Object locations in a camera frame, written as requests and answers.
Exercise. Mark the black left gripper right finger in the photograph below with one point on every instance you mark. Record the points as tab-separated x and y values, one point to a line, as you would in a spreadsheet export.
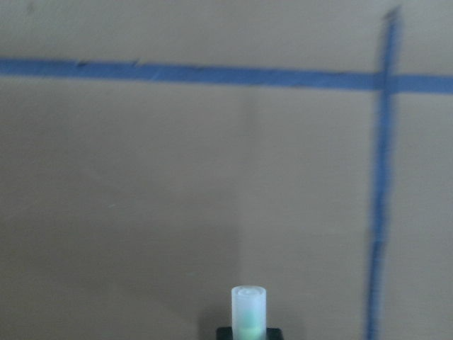
274	334

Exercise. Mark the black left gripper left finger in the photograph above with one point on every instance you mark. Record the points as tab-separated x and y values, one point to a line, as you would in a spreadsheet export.
224	333

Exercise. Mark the green highlighter pen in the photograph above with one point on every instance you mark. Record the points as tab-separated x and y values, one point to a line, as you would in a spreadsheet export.
248	312

